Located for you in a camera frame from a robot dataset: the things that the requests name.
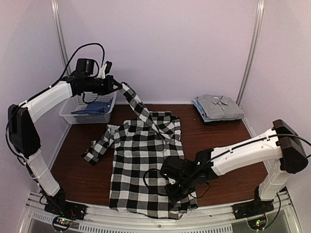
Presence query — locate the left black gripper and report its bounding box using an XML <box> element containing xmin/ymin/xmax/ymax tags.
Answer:
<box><xmin>84</xmin><ymin>74</ymin><xmax>122</xmax><ymax>95</ymax></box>

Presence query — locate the black white plaid shirt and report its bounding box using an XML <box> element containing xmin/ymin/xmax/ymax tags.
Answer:
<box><xmin>82</xmin><ymin>83</ymin><xmax>198</xmax><ymax>219</ymax></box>

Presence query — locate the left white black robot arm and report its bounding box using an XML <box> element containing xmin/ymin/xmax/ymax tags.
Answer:
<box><xmin>6</xmin><ymin>58</ymin><xmax>122</xmax><ymax>197</ymax></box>

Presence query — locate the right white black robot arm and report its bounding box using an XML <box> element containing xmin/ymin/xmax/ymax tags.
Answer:
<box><xmin>160</xmin><ymin>119</ymin><xmax>309</xmax><ymax>215</ymax></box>

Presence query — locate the blue patterned shirt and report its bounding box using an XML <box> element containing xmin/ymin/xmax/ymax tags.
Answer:
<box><xmin>71</xmin><ymin>98</ymin><xmax>113</xmax><ymax>115</ymax></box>

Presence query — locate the white plastic mesh basket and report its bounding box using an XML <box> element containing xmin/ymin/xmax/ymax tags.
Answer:
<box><xmin>59</xmin><ymin>92</ymin><xmax>117</xmax><ymax>124</ymax></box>

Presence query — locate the folded light blue shirt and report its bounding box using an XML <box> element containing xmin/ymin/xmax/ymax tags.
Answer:
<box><xmin>192</xmin><ymin>99</ymin><xmax>210</xmax><ymax>123</ymax></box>

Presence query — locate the right small circuit board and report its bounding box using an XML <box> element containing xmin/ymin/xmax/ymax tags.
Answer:
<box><xmin>247</xmin><ymin>218</ymin><xmax>267</xmax><ymax>231</ymax></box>

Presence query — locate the small circuit board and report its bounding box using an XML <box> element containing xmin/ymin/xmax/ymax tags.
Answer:
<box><xmin>52</xmin><ymin>216</ymin><xmax>72</xmax><ymax>231</ymax></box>
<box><xmin>247</xmin><ymin>218</ymin><xmax>267</xmax><ymax>231</ymax></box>

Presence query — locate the folded grey collared shirt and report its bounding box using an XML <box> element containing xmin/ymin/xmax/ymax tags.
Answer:
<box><xmin>196</xmin><ymin>94</ymin><xmax>244</xmax><ymax>121</ymax></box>

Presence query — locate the left small circuit board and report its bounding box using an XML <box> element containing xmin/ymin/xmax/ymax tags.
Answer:
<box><xmin>52</xmin><ymin>216</ymin><xmax>72</xmax><ymax>231</ymax></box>

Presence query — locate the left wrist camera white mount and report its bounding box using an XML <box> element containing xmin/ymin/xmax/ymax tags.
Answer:
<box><xmin>97</xmin><ymin>61</ymin><xmax>112</xmax><ymax>79</ymax></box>

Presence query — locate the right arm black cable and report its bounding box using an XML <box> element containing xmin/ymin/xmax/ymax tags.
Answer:
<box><xmin>143</xmin><ymin>135</ymin><xmax>311</xmax><ymax>200</ymax></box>

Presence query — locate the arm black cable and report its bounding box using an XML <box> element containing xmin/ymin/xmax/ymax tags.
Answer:
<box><xmin>143</xmin><ymin>135</ymin><xmax>311</xmax><ymax>200</ymax></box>
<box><xmin>4</xmin><ymin>43</ymin><xmax>106</xmax><ymax>166</ymax></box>

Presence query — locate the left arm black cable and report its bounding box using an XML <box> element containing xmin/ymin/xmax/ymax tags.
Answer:
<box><xmin>4</xmin><ymin>43</ymin><xmax>106</xmax><ymax>166</ymax></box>

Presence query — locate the left aluminium frame post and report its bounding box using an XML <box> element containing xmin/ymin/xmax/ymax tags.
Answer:
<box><xmin>51</xmin><ymin>0</ymin><xmax>71</xmax><ymax>76</ymax></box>

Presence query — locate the aluminium frame post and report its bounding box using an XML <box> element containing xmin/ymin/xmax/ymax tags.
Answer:
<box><xmin>51</xmin><ymin>0</ymin><xmax>71</xmax><ymax>76</ymax></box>
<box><xmin>236</xmin><ymin>0</ymin><xmax>265</xmax><ymax>106</ymax></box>

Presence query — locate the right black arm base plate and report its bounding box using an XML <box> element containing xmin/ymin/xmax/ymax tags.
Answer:
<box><xmin>232</xmin><ymin>199</ymin><xmax>274</xmax><ymax>220</ymax></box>

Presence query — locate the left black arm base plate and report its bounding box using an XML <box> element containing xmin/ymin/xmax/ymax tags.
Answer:
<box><xmin>44</xmin><ymin>196</ymin><xmax>86</xmax><ymax>220</ymax></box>

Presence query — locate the aluminium front rail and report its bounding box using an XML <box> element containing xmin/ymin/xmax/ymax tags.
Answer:
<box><xmin>24</xmin><ymin>191</ymin><xmax>298</xmax><ymax>233</ymax></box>

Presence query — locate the right aluminium frame post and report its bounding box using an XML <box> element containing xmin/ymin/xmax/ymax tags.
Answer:
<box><xmin>236</xmin><ymin>0</ymin><xmax>265</xmax><ymax>106</ymax></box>

